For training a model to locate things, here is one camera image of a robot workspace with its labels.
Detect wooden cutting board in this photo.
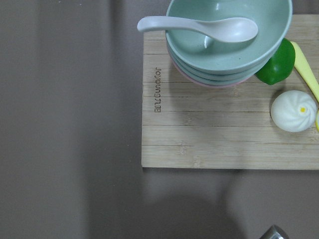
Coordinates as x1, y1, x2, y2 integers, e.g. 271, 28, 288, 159
141, 14, 319, 171

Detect green stacked bowls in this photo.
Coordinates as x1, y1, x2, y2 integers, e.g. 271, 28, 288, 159
165, 0, 293, 75

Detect white ceramic spoon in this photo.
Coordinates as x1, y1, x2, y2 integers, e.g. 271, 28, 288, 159
137, 16, 259, 43

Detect green lime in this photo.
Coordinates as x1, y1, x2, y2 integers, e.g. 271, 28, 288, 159
255, 38, 296, 85

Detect white steamed bun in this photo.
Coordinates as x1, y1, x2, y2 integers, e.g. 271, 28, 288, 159
270, 90, 317, 132

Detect yellow plastic knife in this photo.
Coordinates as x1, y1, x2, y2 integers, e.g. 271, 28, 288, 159
291, 41, 319, 101

